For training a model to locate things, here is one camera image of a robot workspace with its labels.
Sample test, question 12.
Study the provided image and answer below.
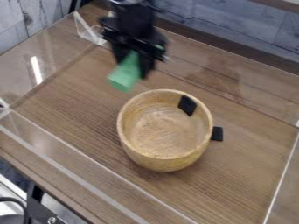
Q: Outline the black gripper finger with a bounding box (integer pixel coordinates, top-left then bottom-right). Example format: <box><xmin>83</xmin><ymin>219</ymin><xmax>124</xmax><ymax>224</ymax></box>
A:
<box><xmin>111</xmin><ymin>43</ymin><xmax>131</xmax><ymax>64</ymax></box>
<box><xmin>139</xmin><ymin>54</ymin><xmax>155</xmax><ymax>79</ymax></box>

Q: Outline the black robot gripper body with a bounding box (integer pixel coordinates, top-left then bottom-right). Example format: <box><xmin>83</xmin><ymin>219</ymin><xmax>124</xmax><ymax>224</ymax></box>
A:
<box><xmin>97</xmin><ymin>0</ymin><xmax>171</xmax><ymax>64</ymax></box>

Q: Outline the green rectangular stick block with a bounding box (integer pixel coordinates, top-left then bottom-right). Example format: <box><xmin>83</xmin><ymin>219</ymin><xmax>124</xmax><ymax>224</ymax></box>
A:
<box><xmin>107</xmin><ymin>51</ymin><xmax>141</xmax><ymax>92</ymax></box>

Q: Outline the black patch inside bowl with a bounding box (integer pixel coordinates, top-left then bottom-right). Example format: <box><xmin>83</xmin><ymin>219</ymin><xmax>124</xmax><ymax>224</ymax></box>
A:
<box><xmin>177</xmin><ymin>95</ymin><xmax>197</xmax><ymax>116</ymax></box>

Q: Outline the round wooden bowl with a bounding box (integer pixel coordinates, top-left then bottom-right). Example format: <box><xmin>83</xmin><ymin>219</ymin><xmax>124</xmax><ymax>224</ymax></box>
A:
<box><xmin>116</xmin><ymin>89</ymin><xmax>213</xmax><ymax>172</ymax></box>

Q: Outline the black patch on table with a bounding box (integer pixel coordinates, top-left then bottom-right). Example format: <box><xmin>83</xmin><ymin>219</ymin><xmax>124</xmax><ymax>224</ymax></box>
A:
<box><xmin>209</xmin><ymin>126</ymin><xmax>224</xmax><ymax>141</ymax></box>

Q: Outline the clear acrylic corner bracket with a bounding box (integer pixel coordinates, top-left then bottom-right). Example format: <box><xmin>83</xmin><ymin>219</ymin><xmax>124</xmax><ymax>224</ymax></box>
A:
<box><xmin>73</xmin><ymin>11</ymin><xmax>107</xmax><ymax>46</ymax></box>

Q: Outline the clear acrylic enclosure wall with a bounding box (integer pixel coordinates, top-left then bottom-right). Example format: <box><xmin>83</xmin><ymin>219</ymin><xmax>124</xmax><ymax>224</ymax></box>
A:
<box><xmin>0</xmin><ymin>103</ymin><xmax>197</xmax><ymax>224</ymax></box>

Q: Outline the black metal table frame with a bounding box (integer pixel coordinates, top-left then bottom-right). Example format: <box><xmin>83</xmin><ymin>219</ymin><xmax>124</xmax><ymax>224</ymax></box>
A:
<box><xmin>24</xmin><ymin>182</ymin><xmax>80</xmax><ymax>224</ymax></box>

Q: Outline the black cable lower left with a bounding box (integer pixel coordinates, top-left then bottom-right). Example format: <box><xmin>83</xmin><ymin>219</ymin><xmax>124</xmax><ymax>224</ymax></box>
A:
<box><xmin>0</xmin><ymin>196</ymin><xmax>29</xmax><ymax>224</ymax></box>

